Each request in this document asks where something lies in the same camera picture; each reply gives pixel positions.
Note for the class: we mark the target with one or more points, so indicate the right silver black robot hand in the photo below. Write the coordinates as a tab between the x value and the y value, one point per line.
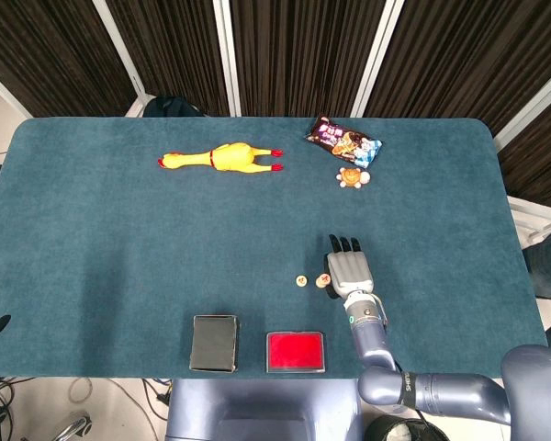
351	273

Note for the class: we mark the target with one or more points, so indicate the right blue robot arm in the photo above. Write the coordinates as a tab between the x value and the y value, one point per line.
372	340

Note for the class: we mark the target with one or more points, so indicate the orange white turtle toy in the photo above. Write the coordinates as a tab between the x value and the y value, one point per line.
350	177

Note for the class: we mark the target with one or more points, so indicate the red ink pad clear case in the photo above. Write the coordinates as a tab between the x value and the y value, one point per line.
295	351

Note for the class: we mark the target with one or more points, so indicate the chrome metal stand foot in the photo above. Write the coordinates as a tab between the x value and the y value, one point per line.
73	427

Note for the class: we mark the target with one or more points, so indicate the dark purple snack bag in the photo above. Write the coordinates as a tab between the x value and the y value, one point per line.
344	140

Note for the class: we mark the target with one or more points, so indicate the black cardboard box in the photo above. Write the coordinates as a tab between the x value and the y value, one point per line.
213	342

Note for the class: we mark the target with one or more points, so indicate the teal table cloth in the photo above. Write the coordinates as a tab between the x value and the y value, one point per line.
119	229

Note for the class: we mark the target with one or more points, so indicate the black round bin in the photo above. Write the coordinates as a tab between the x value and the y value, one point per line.
385	432

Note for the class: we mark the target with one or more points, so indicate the yellow rubber chicken toy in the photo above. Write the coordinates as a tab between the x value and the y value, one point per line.
229	157

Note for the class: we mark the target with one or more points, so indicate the blue robot torso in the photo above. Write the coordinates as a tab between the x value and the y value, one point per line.
257	413

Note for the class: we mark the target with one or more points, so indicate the white metal rack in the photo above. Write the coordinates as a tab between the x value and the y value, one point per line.
523	204

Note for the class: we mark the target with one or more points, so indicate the black chair back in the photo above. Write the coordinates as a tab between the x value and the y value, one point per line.
170	106

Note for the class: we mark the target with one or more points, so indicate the white partition post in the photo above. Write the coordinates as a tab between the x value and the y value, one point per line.
119	50
227	55
532	110
376	55
4	89

